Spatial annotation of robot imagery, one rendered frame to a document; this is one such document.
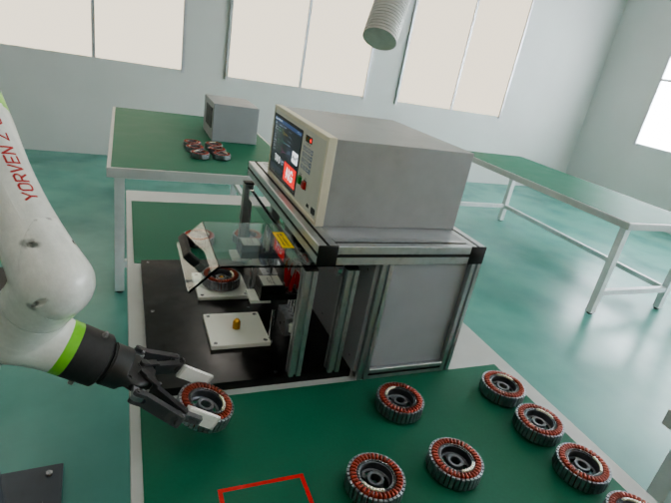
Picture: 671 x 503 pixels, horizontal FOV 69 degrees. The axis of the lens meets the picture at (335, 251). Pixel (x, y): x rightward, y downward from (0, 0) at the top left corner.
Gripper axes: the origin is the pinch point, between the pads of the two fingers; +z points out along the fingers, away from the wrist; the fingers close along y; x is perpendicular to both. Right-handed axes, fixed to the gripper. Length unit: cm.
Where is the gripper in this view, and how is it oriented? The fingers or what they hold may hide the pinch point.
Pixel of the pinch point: (204, 398)
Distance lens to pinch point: 101.5
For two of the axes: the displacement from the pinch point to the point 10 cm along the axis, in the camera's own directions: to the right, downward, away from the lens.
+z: 7.1, 4.7, 5.2
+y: 3.3, 4.3, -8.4
